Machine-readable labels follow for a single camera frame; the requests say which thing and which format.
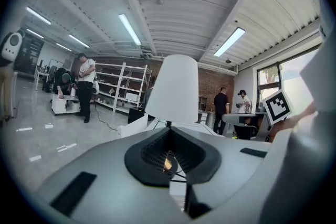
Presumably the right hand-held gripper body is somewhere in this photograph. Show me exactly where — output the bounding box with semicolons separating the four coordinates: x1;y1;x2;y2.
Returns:
256;89;292;143

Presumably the ceiling strip light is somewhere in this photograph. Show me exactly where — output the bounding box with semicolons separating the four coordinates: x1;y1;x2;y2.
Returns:
26;28;45;39
25;6;52;25
68;34;91;49
55;42;72;52
213;26;246;58
118;13;143;46

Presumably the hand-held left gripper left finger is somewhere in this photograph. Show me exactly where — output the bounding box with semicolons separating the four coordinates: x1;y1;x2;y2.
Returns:
36;126;190;224

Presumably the large wall window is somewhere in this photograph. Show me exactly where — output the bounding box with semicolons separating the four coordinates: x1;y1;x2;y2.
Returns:
256;48;320;115

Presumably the black lamp power cable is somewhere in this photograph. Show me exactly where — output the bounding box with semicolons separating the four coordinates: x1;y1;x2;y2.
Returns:
170;169;187;185

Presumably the wooden cubby shelf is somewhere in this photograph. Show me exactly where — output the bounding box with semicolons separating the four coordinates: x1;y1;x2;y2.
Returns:
198;95;211;114

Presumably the black floor cable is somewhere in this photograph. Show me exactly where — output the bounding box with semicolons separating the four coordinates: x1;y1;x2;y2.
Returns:
92;104;118;132

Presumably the person's white shirt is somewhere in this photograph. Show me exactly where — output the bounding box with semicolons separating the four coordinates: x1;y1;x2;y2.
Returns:
299;20;336;113

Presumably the white shade table lamp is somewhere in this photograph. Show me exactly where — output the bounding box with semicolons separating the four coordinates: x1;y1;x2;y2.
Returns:
145;54;200;175

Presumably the white metal shelving rack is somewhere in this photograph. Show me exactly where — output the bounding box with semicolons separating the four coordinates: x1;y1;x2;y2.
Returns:
93;62;153;114

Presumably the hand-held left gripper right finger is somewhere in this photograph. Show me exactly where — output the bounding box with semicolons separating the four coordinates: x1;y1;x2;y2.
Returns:
170;126;275;220

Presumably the white low wheeled cabinet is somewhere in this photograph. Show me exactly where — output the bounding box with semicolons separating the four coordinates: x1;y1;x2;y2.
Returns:
51;93;81;116

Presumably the black storage crate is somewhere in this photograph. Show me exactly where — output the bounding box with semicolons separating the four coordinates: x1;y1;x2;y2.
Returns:
127;106;146;124

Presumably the black office chair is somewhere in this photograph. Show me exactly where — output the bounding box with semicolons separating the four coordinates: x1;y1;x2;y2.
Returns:
233;124;260;141

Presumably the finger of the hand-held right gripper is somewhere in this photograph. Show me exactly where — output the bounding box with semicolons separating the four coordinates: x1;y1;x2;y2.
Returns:
222;112;268;127

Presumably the person's right forearm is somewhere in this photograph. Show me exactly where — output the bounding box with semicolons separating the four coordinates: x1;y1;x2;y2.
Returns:
270;102;318;142

